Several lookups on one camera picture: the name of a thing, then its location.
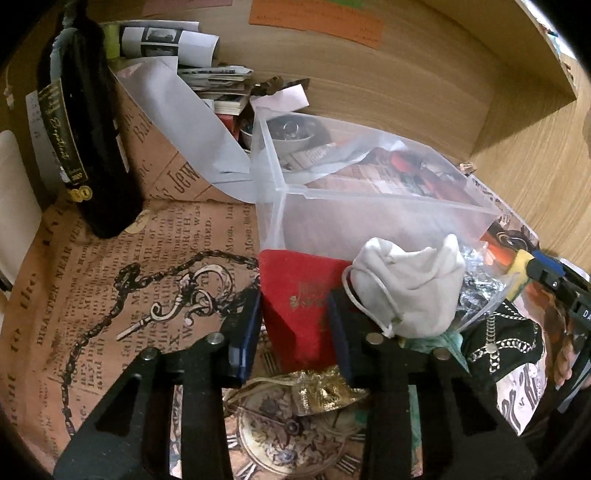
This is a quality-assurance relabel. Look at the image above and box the yellow sponge block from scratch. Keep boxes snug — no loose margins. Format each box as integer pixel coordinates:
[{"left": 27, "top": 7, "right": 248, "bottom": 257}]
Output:
[{"left": 506, "top": 249, "right": 534, "bottom": 301}]

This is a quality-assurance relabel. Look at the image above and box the silver foil plastic bag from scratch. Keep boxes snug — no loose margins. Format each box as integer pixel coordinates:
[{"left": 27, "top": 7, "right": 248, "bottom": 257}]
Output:
[{"left": 452, "top": 243, "right": 512, "bottom": 332}]

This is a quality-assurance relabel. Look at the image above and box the red velvet pouch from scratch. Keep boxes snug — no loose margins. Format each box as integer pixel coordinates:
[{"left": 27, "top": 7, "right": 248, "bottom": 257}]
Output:
[{"left": 259, "top": 249, "right": 351, "bottom": 373}]

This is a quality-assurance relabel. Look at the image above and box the white drawstring pouch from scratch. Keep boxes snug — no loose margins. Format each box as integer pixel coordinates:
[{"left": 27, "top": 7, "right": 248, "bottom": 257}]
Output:
[{"left": 342, "top": 234, "right": 466, "bottom": 339}]

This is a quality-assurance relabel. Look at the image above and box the black chain-print scrunchie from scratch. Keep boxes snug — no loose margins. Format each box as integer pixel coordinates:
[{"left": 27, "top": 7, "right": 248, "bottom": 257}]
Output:
[{"left": 462, "top": 300, "right": 544, "bottom": 383}]

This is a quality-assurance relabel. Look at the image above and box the green knit glove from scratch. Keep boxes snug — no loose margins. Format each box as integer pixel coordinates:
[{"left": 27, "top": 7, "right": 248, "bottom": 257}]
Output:
[{"left": 399, "top": 330, "right": 469, "bottom": 372}]

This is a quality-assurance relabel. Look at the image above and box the person's right hand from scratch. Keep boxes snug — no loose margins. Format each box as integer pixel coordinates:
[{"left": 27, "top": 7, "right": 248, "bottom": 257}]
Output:
[{"left": 553, "top": 319, "right": 576, "bottom": 389}]

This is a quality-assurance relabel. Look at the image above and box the clear plastic storage bin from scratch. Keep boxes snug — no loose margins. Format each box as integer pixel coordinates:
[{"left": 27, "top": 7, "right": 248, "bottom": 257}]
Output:
[{"left": 249, "top": 108, "right": 502, "bottom": 282}]

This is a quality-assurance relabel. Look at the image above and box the white paper sheet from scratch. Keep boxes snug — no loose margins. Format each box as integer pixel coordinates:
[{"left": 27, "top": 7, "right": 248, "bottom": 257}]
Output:
[{"left": 115, "top": 60, "right": 256, "bottom": 204}]

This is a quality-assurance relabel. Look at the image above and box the small white paper box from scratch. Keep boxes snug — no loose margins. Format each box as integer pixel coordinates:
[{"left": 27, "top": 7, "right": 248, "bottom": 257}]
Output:
[{"left": 250, "top": 84, "right": 310, "bottom": 113}]

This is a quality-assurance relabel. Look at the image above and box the white cream mug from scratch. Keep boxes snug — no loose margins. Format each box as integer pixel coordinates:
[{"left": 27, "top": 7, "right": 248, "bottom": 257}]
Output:
[{"left": 0, "top": 130, "right": 42, "bottom": 284}]

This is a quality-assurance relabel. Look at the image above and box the stack of magazines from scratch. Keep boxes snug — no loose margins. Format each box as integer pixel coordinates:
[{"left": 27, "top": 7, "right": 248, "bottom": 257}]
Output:
[{"left": 101, "top": 19, "right": 253, "bottom": 116}]

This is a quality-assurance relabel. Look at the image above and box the dark wine bottle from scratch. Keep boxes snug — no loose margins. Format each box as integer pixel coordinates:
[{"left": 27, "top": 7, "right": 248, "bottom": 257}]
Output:
[{"left": 36, "top": 1, "right": 143, "bottom": 239}]

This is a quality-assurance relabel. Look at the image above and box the orange sticky note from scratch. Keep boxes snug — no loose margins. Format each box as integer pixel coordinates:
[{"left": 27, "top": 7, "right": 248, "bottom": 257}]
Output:
[{"left": 249, "top": 0, "right": 385, "bottom": 49}]

